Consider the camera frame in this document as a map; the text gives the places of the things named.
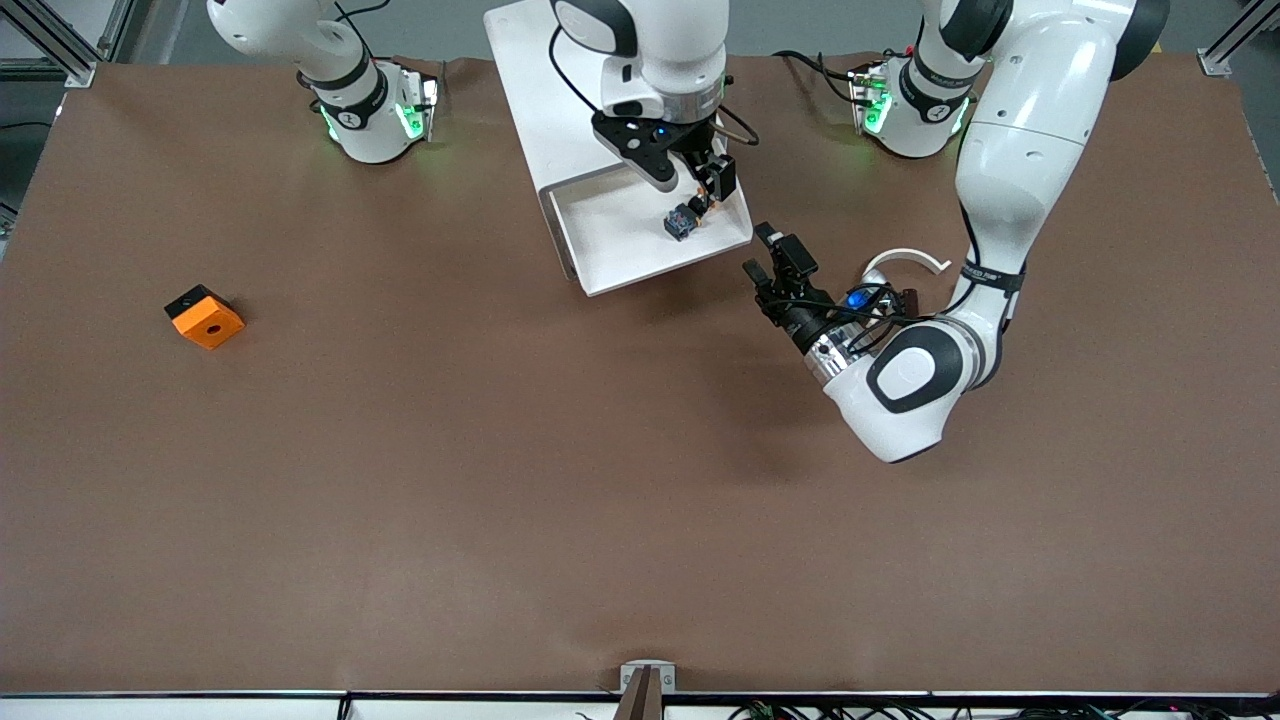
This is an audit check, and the orange and black block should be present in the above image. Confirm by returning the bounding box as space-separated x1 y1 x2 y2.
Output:
164 284 246 351

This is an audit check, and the bundle of black cables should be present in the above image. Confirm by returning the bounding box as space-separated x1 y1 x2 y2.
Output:
728 700 1280 720

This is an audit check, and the black base power cable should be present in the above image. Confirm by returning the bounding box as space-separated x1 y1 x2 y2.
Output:
772 48 863 106

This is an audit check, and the white table edge rail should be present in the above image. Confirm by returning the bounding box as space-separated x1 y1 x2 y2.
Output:
0 690 1280 720

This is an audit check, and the grey metal bracket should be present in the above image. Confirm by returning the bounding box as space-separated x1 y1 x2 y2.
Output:
620 660 677 693

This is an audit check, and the aluminium frame post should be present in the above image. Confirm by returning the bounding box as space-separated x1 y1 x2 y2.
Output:
1198 0 1280 79
0 0 101 89

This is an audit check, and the brown table cover mat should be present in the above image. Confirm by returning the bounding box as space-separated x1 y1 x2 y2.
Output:
0 52 1280 696

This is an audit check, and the white curved plastic clamp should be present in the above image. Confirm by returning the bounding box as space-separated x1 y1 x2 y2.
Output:
862 247 952 286

